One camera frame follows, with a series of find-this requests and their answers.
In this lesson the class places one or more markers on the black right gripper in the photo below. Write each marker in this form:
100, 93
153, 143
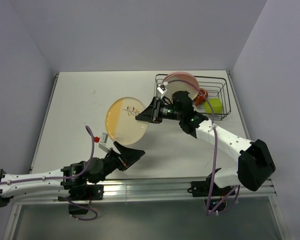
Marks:
152, 113

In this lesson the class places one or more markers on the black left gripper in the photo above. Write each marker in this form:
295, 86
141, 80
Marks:
127, 157

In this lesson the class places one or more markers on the yellow and cream floral plate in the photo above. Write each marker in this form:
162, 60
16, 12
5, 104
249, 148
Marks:
120, 121

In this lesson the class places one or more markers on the pink and cream floral plate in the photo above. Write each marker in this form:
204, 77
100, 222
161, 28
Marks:
181, 83

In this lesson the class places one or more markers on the pink plastic plate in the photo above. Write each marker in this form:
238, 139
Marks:
179, 73

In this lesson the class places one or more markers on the orange and black cup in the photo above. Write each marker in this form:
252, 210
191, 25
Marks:
201, 97

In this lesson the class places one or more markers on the black wire dish rack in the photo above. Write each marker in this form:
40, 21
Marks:
216, 87

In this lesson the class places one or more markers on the white and green square bowl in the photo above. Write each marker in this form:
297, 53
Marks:
213, 104

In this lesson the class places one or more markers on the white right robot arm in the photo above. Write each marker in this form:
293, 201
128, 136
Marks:
254, 163

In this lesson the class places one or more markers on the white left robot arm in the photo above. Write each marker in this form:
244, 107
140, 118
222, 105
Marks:
70, 180

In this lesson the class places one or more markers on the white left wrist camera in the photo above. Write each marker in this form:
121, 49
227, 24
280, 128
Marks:
102, 142

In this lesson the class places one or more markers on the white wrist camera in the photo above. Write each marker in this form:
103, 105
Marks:
102, 142
162, 89

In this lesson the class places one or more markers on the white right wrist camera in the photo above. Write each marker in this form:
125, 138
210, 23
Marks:
162, 89

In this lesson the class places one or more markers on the aluminium extrusion rail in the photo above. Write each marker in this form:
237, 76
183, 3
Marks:
144, 190

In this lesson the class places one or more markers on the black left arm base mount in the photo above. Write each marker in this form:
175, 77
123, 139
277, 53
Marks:
89, 193

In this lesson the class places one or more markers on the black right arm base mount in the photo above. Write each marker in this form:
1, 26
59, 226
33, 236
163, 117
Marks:
201, 189

